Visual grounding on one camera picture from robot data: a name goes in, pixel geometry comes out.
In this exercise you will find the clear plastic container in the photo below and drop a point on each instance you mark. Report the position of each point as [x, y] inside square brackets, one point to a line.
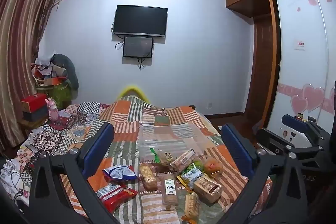
[170, 140]

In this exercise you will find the red snack packet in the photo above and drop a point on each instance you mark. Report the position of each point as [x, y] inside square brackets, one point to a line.
[115, 193]

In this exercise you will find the green cardboard box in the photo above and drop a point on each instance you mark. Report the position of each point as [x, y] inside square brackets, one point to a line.
[59, 94]

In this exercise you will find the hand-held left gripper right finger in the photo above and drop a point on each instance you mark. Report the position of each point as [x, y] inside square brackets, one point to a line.
[236, 150]

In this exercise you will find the brown wooden door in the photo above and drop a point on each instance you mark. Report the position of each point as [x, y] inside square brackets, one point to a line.
[262, 69]

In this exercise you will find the small black monitor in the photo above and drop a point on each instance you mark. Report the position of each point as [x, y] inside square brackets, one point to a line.
[138, 46]

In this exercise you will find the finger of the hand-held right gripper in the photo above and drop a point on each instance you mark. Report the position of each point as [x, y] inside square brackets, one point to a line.
[270, 141]
[298, 123]

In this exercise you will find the checkered patterned blanket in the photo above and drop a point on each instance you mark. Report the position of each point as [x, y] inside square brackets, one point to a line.
[52, 137]

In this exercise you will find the black wall television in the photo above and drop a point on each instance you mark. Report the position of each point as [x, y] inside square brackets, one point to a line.
[140, 19]

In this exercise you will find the white suitcase with stickers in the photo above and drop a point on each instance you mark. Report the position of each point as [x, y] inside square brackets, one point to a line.
[294, 136]

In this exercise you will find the grey cushion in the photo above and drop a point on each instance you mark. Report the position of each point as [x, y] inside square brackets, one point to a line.
[69, 69]

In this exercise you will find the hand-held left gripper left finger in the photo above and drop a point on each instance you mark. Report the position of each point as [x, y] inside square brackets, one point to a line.
[98, 150]

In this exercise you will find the white wall socket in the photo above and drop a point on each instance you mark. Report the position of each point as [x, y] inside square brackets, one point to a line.
[209, 104]

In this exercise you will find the brown bread bar green label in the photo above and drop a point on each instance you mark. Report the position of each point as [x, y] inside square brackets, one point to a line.
[170, 190]

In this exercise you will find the biscuit packet with white label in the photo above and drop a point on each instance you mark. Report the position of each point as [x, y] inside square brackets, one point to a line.
[183, 159]

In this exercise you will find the orange green patchwork quilt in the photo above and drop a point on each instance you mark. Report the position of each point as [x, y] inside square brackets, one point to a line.
[126, 113]

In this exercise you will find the red white paper notice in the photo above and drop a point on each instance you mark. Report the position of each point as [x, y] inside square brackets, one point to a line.
[300, 45]

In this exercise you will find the round cookie packet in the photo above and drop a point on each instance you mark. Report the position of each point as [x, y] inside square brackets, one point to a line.
[147, 176]

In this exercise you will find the red box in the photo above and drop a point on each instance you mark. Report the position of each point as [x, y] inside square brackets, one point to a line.
[33, 104]

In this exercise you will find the pink toy rabbit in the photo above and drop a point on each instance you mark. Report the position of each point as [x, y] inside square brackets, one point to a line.
[52, 111]

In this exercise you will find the blue white snack bag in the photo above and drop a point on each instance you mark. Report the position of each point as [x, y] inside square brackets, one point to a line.
[120, 173]

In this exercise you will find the pile of clutter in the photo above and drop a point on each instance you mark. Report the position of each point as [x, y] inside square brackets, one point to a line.
[46, 69]

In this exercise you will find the green white snack packet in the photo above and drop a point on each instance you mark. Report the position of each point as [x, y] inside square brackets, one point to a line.
[191, 175]

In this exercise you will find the cookie packet with orange ends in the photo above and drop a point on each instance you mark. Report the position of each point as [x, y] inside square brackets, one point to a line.
[191, 204]

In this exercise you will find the yellow snack wrapper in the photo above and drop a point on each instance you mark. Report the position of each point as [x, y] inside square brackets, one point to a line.
[183, 182]

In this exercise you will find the brown cracker packet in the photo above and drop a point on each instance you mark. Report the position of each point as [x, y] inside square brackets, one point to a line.
[208, 188]

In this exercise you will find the striped brown curtain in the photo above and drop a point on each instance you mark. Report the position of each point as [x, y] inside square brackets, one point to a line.
[21, 29]

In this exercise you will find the orange candy bag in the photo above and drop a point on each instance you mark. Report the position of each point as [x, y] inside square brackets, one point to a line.
[213, 167]

